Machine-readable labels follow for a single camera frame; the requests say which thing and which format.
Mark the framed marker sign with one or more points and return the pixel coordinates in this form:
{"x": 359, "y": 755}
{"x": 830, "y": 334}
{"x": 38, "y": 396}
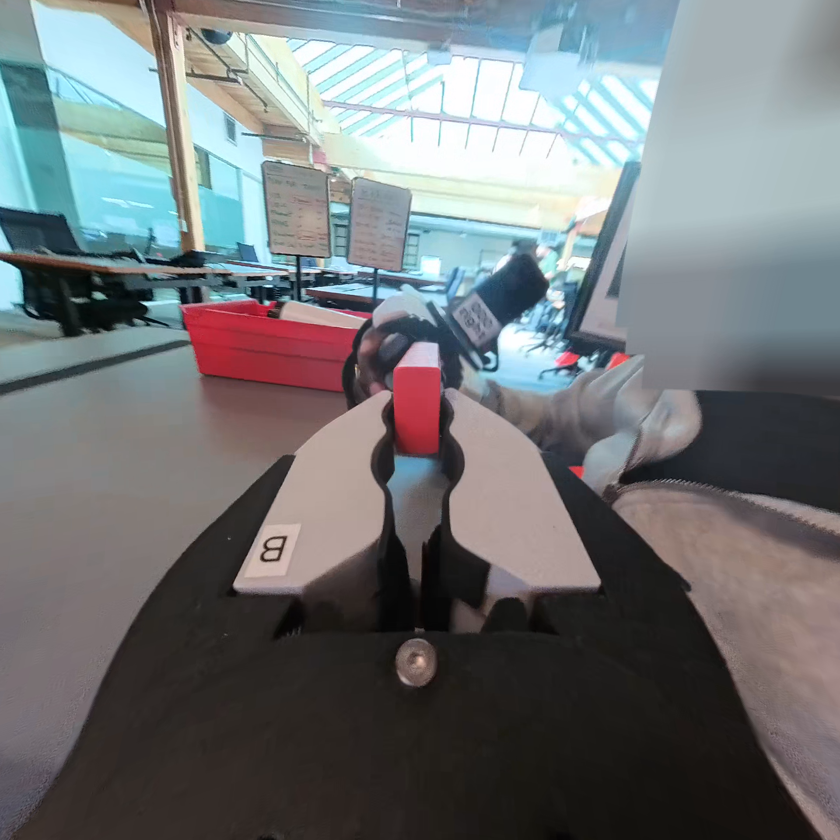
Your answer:
{"x": 600, "y": 262}

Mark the white ceiling projector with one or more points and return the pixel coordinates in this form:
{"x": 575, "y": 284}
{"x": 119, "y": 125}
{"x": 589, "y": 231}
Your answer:
{"x": 554, "y": 62}

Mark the person's black shirt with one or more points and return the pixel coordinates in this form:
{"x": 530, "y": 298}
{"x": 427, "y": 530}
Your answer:
{"x": 754, "y": 439}

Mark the person's right forearm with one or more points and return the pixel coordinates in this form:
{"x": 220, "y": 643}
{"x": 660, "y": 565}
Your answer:
{"x": 564, "y": 407}

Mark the black office chair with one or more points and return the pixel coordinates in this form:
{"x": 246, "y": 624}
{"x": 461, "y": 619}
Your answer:
{"x": 39, "y": 229}

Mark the handwritten whiteboard on stand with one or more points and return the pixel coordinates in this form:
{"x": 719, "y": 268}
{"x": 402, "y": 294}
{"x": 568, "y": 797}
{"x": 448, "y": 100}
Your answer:
{"x": 379, "y": 223}
{"x": 296, "y": 210}

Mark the black dome ceiling camera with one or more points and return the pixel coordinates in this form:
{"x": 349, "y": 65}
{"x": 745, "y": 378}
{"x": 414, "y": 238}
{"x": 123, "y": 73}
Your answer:
{"x": 216, "y": 36}

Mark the red plastic bin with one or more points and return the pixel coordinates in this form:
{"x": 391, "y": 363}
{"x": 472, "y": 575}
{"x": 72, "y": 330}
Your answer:
{"x": 262, "y": 354}

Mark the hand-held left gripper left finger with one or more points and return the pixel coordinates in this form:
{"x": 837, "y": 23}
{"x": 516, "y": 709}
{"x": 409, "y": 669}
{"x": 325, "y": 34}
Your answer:
{"x": 321, "y": 518}

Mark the red rectangular block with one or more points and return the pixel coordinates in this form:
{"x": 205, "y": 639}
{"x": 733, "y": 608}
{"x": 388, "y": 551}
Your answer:
{"x": 417, "y": 407}

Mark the person's grey hooded jacket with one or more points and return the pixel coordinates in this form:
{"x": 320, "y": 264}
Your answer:
{"x": 754, "y": 590}

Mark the white bottle black cap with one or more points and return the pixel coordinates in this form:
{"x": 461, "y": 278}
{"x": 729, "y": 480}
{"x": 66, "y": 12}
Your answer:
{"x": 321, "y": 315}

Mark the person's right hand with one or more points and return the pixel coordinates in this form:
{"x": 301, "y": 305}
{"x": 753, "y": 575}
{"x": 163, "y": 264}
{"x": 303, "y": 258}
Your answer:
{"x": 377, "y": 361}

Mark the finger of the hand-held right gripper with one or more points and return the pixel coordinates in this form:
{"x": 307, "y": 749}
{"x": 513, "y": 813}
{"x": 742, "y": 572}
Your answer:
{"x": 401, "y": 308}

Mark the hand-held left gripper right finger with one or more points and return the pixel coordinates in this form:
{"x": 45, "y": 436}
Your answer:
{"x": 525, "y": 525}

